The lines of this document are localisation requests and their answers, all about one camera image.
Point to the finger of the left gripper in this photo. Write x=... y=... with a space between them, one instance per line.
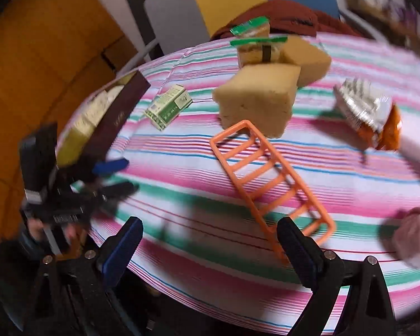
x=117 y=192
x=110 y=167

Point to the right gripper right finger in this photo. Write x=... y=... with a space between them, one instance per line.
x=367 y=308

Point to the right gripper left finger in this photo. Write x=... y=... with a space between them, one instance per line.
x=75 y=296

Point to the small green box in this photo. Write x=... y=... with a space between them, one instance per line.
x=167 y=106

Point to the pink striped sock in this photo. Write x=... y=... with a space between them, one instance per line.
x=406 y=239

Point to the orange plastic rack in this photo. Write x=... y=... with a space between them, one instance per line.
x=265 y=181

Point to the tan sponge block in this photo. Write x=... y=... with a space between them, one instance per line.
x=263 y=94
x=314 y=63

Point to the orange white snack bag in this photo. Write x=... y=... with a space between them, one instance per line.
x=372 y=114

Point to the beige carton with barcode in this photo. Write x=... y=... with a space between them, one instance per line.
x=95 y=110

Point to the white foam block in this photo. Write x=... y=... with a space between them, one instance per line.
x=410 y=150

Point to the person left hand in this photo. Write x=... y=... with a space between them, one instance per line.
x=39 y=238

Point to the gold metal tin box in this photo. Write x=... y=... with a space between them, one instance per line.
x=76 y=146

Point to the wooden wardrobe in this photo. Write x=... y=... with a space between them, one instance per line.
x=53 y=54

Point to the black rolled mat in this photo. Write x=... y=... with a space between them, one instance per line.
x=140 y=16

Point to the grey yellow blue chair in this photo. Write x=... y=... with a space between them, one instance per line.
x=178 y=24

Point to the cracker pack flat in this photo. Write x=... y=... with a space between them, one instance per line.
x=258 y=50

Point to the cracker pack upright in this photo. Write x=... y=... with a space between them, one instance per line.
x=256 y=27

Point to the dark red jacket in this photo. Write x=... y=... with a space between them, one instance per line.
x=286 y=16

